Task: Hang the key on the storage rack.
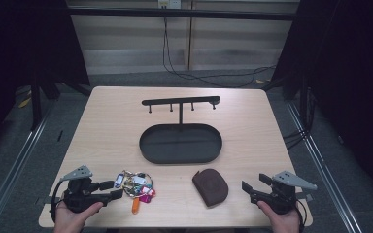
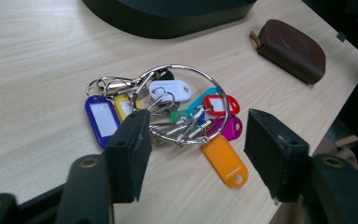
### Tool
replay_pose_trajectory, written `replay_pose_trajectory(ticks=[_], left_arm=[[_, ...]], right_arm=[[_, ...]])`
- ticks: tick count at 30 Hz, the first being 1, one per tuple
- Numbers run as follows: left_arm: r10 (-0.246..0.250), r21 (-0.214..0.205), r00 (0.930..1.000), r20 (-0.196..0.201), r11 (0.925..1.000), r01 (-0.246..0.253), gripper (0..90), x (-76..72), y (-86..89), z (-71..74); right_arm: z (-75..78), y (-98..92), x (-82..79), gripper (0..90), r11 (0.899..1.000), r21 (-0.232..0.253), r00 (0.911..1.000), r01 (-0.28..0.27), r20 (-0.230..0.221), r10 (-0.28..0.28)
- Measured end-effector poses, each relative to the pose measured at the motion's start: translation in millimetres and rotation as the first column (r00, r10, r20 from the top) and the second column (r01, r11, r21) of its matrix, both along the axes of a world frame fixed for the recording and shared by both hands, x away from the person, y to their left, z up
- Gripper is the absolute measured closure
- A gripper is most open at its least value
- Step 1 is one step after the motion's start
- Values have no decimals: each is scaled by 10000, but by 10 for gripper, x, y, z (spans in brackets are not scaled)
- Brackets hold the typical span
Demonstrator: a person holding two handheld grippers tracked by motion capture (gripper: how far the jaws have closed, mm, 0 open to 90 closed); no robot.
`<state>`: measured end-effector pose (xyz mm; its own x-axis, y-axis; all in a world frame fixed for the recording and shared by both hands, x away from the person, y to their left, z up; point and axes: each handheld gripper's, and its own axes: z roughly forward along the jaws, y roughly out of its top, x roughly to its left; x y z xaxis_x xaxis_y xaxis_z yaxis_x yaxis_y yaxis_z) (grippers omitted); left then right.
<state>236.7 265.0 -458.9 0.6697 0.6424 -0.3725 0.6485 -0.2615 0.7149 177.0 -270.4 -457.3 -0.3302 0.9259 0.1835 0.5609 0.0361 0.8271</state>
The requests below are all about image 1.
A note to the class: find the dark curtain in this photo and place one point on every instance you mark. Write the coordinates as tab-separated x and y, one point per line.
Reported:
19	48
349	81

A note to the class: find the white wall socket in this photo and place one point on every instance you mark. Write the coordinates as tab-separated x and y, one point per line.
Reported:
169	4

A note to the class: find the black metal stand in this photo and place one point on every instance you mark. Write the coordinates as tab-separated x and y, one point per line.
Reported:
36	106

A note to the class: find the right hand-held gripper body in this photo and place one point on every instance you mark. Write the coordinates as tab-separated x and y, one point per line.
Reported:
280	194

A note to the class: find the person's left hand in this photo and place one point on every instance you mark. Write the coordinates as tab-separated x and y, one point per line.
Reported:
69	219

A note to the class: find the yellow floor scrap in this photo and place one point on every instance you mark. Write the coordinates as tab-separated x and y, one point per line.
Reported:
24	102

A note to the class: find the black key rack with tray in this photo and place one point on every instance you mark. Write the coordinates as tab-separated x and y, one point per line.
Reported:
181	144

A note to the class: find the black horizontal metal bar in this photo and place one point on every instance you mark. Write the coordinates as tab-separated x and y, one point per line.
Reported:
181	13

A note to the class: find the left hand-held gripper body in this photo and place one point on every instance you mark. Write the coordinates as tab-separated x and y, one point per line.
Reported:
76	195

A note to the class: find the person's right hand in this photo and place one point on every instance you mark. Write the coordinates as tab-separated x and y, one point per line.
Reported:
281	221

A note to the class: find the key bunch with colourful tags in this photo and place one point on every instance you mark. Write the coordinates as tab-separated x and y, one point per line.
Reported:
136	187

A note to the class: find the brown leather pouch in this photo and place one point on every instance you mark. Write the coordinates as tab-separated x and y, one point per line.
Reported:
211	187

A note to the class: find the metal floor rail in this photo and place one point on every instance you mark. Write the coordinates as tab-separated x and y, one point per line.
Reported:
16	161
323	168

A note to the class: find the grey tape piece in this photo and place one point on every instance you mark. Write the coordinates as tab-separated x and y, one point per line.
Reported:
43	200
307	196

